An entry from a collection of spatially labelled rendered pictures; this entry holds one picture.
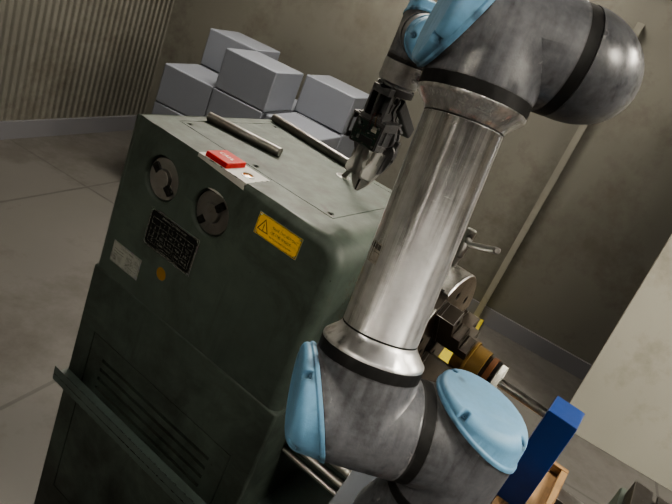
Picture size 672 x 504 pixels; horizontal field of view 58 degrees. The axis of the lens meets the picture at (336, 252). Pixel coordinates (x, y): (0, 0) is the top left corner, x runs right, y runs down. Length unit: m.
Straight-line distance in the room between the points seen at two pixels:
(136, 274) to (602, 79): 1.09
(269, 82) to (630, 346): 2.44
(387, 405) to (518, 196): 3.52
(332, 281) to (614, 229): 3.12
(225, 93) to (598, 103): 3.16
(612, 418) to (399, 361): 3.15
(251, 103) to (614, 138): 2.14
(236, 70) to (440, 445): 3.16
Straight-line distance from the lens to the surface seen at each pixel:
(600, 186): 4.05
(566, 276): 4.18
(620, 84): 0.67
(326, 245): 1.11
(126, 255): 1.47
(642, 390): 3.73
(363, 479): 0.88
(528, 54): 0.62
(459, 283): 1.24
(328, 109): 3.80
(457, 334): 1.24
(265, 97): 3.56
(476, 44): 0.61
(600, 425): 3.74
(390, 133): 1.14
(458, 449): 0.67
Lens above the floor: 1.66
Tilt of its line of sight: 23 degrees down
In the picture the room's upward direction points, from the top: 23 degrees clockwise
